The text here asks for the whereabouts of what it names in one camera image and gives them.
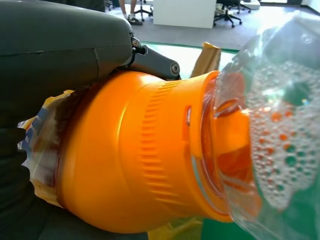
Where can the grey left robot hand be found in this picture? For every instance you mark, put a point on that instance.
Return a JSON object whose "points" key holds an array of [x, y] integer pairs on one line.
{"points": [[55, 46]]}

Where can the person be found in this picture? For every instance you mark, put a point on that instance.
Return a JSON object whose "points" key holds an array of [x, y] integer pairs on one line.
{"points": [[131, 16]]}

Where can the black office chair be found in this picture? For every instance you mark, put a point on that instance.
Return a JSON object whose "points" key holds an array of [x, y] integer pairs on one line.
{"points": [[227, 13], [143, 8]]}

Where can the white cabinet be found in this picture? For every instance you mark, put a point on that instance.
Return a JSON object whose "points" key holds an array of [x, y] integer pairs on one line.
{"points": [[185, 13]]}

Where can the yellow plastic bag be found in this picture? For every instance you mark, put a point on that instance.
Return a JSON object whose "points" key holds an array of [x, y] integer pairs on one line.
{"points": [[206, 59]]}

